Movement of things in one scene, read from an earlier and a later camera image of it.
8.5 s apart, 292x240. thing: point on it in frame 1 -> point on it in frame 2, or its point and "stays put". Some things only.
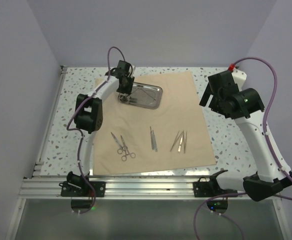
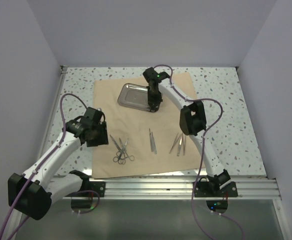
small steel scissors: x=120 y=150 -> x=116 y=159
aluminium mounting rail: x=50 y=188 stays put
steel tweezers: x=175 y=141 stays put
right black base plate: x=204 y=188 stays put
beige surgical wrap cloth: x=173 y=135 stays put
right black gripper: x=207 y=95 -> x=156 y=101
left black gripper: x=128 y=90 -> x=103 y=138
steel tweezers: x=184 y=146 stays put
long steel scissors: x=129 y=100 -> x=122 y=160
